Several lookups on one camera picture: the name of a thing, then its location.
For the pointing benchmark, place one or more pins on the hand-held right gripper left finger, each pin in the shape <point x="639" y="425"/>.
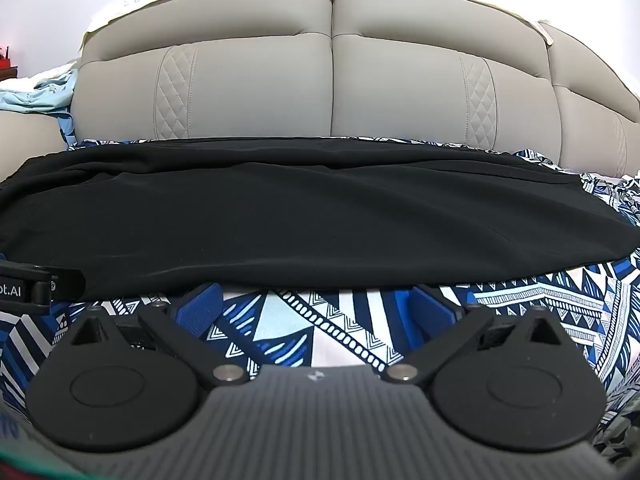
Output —
<point x="201" y="310"/>

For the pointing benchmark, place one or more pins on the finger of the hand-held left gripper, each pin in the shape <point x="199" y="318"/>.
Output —
<point x="67" y="284"/>

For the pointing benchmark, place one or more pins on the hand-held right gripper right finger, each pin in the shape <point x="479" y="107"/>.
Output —
<point x="431" y="310"/>

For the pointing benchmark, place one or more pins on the black pants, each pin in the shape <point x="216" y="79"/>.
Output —
<point x="310" y="210"/>

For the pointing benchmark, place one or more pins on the blue white patterned bedsheet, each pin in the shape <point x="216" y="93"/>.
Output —
<point x="550" y="310"/>

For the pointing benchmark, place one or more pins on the beige padded cushion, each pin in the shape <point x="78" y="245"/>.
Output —
<point x="27" y="142"/>

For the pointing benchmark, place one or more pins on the light blue cloth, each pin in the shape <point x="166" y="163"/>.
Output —
<point x="40" y="92"/>

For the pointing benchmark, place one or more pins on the brown wooden cabinet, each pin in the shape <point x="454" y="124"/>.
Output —
<point x="6" y="74"/>

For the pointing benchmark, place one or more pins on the red box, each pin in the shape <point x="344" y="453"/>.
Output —
<point x="4" y="59"/>

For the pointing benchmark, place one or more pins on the grey padded headboard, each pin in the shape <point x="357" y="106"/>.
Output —
<point x="330" y="75"/>

